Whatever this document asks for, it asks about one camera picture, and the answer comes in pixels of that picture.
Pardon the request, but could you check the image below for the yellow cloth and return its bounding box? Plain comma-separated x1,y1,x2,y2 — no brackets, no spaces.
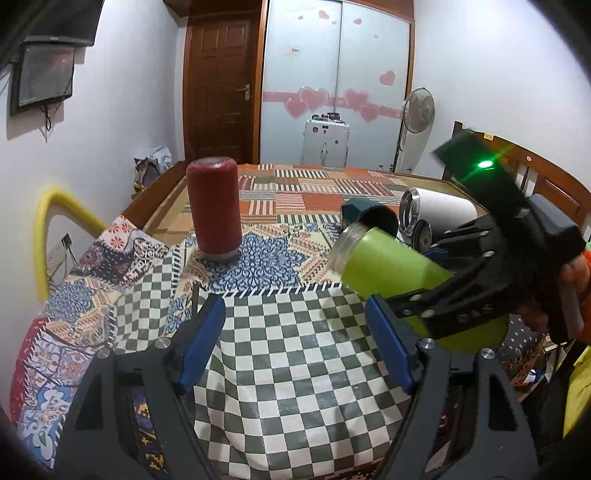
562,344,591,440

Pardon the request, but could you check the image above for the white standing fan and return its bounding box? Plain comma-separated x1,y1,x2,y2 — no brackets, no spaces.
394,88,436,175

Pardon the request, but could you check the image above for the green checkered cloth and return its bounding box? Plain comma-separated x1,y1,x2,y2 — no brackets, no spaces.
108,258,419,480

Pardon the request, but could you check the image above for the floral cloth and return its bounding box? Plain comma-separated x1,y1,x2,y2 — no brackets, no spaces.
502,314,557,395

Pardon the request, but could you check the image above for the green cup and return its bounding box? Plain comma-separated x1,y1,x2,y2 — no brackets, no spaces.
333,222,511,355

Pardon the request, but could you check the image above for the white cup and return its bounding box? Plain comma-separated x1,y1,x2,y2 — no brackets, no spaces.
398,187,478,246

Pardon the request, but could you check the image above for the patchwork patterned blanket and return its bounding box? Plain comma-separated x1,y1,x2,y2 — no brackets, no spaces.
9,164,485,480

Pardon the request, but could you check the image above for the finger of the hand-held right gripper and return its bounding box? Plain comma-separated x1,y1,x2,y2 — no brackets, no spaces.
422,215,502,268
387,261,511,341

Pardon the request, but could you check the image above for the wall-mounted black screen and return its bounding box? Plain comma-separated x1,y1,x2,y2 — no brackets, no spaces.
9,41,77,117

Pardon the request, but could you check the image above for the wall socket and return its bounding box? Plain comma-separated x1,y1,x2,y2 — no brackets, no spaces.
45,233,75,278

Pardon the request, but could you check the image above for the person's right hand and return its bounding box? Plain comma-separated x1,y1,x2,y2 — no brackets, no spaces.
558,251,591,298

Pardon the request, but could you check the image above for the black cup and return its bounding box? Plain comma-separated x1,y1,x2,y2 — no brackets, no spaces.
412,220,435,253

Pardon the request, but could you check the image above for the pile of bags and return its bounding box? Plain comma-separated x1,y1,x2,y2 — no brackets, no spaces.
133,147,173,197

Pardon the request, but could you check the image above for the brown wooden door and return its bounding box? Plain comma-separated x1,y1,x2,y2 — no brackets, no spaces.
183,10,265,165

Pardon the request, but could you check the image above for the wardrobe with heart stickers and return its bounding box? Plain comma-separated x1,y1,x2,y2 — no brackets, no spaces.
259,0,415,175

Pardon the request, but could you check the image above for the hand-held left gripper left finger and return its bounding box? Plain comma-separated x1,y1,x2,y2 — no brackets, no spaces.
53,293,227,480

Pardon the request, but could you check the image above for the yellow foam tube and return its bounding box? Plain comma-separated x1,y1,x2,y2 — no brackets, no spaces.
33,186,108,304

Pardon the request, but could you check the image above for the dark teal cup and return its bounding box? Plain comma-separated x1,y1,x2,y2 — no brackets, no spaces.
341,199,400,241

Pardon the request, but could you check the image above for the red cup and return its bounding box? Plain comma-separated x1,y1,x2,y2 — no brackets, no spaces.
186,157,243,262

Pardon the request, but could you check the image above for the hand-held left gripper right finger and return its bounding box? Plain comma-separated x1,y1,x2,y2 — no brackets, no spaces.
365,294,542,480

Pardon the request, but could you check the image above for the white appliance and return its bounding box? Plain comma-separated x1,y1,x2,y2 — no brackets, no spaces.
302,112,351,168

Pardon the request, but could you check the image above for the dark wall-mounted box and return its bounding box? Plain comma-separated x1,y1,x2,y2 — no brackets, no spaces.
0,0,106,75

